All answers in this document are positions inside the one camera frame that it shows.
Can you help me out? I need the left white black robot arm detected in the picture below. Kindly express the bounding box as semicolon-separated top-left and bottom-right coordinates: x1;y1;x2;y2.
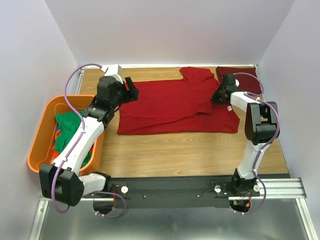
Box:
39;75;139;207

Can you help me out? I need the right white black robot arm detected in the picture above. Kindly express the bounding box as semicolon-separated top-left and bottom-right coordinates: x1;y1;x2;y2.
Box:
211;72;280;196

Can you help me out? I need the folded dark red t shirt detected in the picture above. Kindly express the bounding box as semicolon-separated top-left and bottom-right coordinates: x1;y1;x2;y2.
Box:
216;66;262;95

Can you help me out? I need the green t shirt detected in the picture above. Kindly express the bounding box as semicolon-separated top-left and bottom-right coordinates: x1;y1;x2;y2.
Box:
52;111;82;160

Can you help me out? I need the orange t shirt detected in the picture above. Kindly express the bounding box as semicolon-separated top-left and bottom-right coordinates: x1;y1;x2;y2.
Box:
51;131;61;163

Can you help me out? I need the orange plastic basket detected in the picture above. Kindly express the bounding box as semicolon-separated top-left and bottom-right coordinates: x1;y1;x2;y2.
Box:
27;95;105;176

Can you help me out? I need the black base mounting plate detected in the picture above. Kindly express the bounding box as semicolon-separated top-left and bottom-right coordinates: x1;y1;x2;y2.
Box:
82;175;261;210

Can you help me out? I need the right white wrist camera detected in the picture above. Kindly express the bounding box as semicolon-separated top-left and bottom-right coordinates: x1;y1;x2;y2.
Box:
235;79;240;87

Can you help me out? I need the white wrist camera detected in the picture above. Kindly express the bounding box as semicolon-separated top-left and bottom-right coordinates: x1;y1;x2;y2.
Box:
100;64;124;84
235;79;240;87

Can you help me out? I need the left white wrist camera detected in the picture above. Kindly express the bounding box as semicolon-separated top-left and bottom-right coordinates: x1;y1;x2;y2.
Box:
100;64;124;84

